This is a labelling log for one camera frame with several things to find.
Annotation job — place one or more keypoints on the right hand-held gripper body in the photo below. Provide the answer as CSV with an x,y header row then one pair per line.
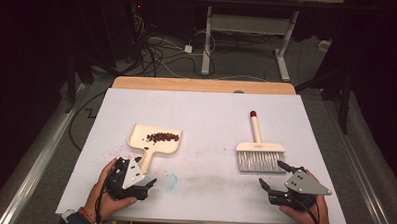
x,y
304,184

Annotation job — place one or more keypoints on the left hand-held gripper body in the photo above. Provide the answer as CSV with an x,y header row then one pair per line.
x,y
123,189

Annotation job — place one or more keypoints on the cream dustpan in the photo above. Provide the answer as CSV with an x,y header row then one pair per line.
x,y
142,145

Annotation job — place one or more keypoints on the brown crumb debris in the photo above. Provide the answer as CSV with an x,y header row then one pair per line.
x,y
162,137

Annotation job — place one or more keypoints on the cream brush with red tip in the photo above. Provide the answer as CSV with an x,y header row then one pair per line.
x,y
260,147

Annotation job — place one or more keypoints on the person's left hand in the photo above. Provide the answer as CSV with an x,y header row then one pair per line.
x,y
106,204

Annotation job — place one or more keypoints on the person's right hand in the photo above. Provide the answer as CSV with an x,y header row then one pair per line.
x,y
316,219

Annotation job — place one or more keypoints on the white board sheet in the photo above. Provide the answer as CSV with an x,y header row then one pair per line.
x,y
219,112

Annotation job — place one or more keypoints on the black metal stand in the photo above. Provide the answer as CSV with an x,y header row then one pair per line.
x,y
70,87
344,97

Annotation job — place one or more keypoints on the wooden table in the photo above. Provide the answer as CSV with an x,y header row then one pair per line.
x,y
200,85

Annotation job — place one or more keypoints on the white power adapter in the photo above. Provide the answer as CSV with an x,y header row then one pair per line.
x,y
188,49

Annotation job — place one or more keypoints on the white floor socket box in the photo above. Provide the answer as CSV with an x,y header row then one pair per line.
x,y
325,45

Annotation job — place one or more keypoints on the metal floor rail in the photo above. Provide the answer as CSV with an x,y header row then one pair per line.
x,y
34,179
370,198

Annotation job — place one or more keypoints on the white desk frame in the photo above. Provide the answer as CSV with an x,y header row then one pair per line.
x,y
249,24

